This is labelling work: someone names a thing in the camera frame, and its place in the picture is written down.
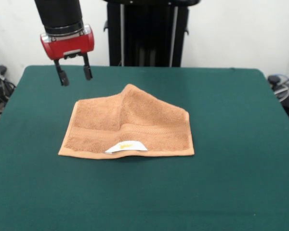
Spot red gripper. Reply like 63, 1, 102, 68
40, 24, 95, 87

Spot orange terry towel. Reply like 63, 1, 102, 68
58, 83, 195, 160

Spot dark green table cloth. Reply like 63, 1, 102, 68
0, 65, 289, 231

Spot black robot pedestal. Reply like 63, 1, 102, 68
103, 0, 202, 67

